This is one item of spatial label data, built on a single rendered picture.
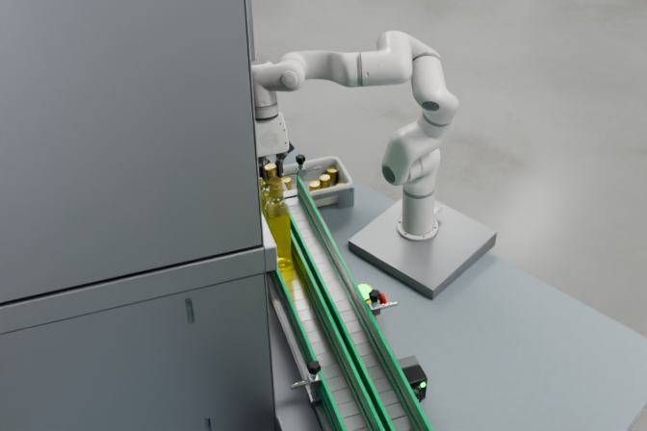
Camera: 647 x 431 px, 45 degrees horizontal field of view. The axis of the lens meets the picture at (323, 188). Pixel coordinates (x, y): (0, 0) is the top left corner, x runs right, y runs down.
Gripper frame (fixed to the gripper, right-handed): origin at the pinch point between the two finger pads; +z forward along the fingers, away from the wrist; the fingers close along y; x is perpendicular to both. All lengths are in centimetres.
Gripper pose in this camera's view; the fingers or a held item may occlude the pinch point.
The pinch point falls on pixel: (271, 170)
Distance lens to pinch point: 202.6
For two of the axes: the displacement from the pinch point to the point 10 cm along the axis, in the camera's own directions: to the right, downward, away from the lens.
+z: 0.9, 9.1, 4.0
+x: -3.1, -3.5, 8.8
